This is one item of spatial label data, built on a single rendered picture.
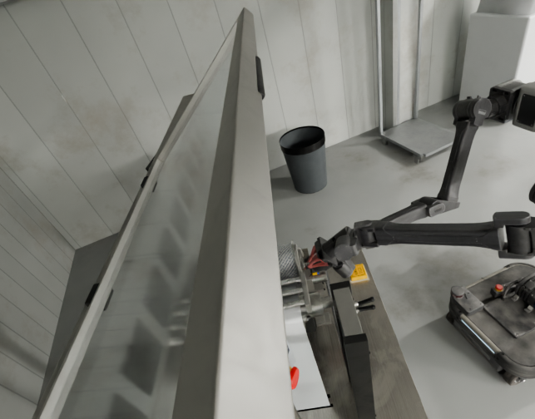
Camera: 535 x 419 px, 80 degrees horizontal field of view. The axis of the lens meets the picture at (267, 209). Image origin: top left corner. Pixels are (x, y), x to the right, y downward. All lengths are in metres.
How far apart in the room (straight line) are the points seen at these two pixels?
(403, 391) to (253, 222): 1.16
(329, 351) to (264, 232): 1.20
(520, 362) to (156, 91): 3.42
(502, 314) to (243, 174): 2.15
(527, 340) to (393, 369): 1.08
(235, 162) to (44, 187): 3.84
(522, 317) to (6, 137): 4.19
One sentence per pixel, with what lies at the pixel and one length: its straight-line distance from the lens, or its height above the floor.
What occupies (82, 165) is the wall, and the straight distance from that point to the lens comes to 3.82.
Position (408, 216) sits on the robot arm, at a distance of 1.34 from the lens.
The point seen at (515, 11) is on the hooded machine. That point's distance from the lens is 4.27.
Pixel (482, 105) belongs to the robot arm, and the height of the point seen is 1.50.
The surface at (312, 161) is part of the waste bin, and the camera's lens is 3.26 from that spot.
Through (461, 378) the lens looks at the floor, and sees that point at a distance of 2.33.
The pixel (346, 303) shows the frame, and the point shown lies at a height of 1.44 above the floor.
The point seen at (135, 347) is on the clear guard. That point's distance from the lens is 0.27.
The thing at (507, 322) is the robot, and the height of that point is 0.26.
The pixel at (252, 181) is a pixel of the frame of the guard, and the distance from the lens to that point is 0.19.
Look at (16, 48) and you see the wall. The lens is 3.60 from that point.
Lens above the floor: 2.10
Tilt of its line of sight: 38 degrees down
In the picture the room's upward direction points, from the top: 18 degrees counter-clockwise
